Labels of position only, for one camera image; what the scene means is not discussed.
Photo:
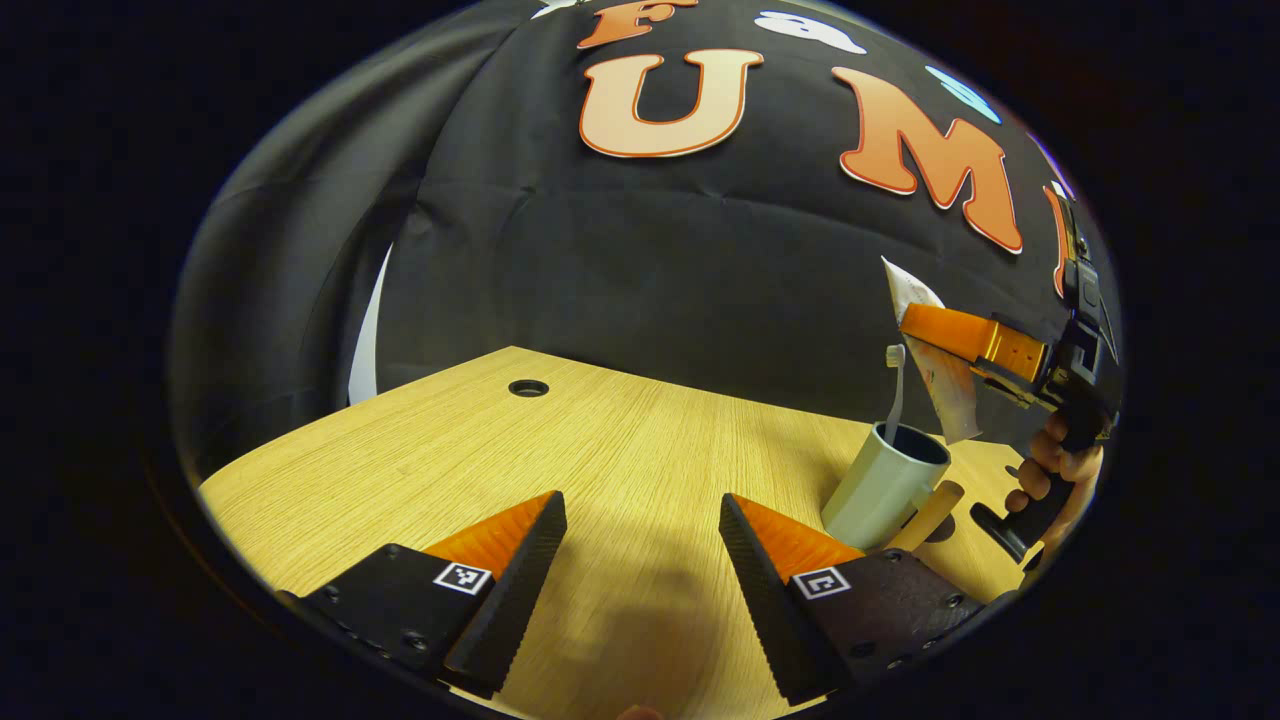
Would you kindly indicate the white toothbrush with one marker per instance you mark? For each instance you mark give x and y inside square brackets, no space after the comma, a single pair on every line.
[895,395]

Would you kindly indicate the dark side cloth panel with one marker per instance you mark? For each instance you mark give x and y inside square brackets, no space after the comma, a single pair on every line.
[290,270]

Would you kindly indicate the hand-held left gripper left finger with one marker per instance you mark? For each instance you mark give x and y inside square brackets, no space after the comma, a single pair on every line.
[520,590]

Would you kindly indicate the white toothpaste tube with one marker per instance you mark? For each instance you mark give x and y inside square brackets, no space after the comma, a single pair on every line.
[955,395]

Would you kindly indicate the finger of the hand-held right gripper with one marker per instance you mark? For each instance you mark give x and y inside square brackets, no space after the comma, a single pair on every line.
[1010,388]
[950,332]

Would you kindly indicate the black backdrop cloth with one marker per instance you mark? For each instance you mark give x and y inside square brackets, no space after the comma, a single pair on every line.
[650,280]

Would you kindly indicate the wooden desktop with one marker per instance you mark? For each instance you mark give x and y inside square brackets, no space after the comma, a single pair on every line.
[600,470]

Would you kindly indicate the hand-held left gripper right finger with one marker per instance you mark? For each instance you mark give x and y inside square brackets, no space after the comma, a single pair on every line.
[765,590]

